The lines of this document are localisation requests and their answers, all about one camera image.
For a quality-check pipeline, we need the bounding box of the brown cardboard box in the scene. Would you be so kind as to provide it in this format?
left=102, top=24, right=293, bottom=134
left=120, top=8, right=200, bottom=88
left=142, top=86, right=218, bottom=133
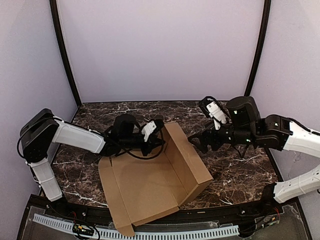
left=98, top=122, right=213, bottom=237

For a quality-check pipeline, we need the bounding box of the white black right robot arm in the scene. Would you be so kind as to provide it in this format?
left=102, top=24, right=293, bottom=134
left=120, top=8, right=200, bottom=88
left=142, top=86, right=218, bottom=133
left=188, top=95, right=320, bottom=205

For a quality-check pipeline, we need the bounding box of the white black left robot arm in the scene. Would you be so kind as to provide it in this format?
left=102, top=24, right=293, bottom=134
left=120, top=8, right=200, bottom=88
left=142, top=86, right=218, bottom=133
left=16, top=108, right=165, bottom=202

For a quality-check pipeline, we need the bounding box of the small green circuit board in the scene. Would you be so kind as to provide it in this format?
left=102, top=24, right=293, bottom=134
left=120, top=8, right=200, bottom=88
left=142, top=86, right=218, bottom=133
left=72, top=223, right=95, bottom=236

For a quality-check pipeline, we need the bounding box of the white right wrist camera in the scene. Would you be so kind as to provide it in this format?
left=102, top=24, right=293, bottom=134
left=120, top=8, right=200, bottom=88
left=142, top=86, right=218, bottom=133
left=198, top=96, right=229, bottom=131

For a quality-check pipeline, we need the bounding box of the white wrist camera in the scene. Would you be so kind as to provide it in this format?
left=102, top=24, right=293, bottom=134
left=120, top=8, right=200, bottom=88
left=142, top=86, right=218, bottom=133
left=141, top=119, right=164, bottom=143
left=198, top=96, right=229, bottom=131

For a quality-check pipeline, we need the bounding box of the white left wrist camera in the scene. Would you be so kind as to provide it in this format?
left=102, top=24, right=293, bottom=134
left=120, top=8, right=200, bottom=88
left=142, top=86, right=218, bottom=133
left=141, top=119, right=164, bottom=143

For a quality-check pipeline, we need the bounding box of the grey slotted cable duct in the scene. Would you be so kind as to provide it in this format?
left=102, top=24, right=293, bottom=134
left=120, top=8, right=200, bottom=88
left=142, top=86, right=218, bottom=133
left=33, top=213, right=240, bottom=240

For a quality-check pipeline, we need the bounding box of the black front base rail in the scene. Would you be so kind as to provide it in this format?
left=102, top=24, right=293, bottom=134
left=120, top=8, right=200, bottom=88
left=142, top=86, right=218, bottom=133
left=20, top=194, right=309, bottom=231

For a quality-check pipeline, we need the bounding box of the black right frame post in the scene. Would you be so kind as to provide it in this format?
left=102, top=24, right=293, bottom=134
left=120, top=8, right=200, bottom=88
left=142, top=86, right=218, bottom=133
left=244, top=0, right=272, bottom=97

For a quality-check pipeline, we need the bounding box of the black frame post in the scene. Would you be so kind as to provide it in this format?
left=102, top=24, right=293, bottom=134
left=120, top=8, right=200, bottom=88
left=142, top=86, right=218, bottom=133
left=244, top=0, right=272, bottom=97
left=49, top=0, right=82, bottom=108

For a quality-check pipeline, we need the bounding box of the black left frame post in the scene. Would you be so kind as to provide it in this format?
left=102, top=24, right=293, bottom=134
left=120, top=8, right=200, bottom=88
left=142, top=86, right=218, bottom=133
left=49, top=0, right=82, bottom=108

